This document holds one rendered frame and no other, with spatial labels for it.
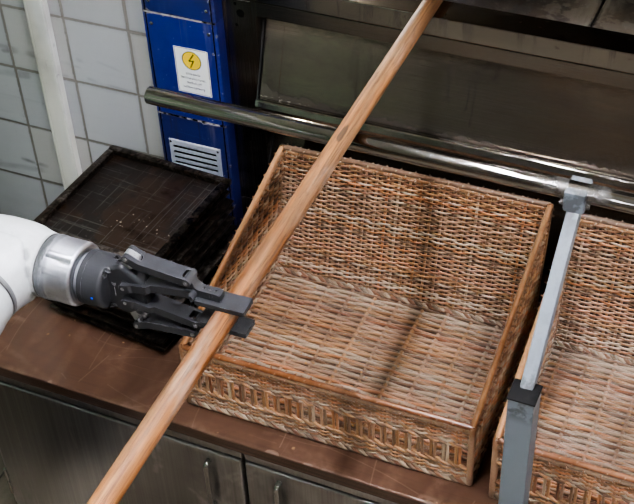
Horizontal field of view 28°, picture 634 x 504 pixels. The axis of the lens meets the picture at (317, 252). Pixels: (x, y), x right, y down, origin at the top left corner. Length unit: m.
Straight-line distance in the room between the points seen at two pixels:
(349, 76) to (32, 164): 0.90
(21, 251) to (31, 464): 1.08
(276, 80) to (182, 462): 0.75
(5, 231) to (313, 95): 0.86
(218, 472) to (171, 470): 0.11
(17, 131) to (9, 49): 0.22
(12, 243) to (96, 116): 1.06
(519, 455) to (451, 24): 0.76
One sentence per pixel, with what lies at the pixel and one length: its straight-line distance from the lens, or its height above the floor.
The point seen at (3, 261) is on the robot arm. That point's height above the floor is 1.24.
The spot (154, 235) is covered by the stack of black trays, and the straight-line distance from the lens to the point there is 2.37.
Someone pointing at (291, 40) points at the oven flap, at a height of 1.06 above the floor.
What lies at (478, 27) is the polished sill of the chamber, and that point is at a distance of 2.21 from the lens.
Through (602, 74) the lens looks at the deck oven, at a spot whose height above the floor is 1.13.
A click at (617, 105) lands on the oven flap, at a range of 2.24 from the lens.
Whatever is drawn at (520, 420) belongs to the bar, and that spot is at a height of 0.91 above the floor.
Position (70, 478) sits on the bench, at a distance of 2.68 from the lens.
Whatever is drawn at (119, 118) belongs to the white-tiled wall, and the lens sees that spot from 2.70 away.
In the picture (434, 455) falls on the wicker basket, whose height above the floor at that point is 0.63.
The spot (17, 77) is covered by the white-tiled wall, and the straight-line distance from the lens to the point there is 2.81.
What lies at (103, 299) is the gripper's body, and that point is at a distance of 1.68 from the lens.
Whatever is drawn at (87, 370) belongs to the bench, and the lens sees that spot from 2.45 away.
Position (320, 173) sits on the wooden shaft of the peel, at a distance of 1.81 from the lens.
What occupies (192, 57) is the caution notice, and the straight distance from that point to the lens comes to 2.46.
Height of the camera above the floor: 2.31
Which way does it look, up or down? 41 degrees down
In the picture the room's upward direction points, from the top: 3 degrees counter-clockwise
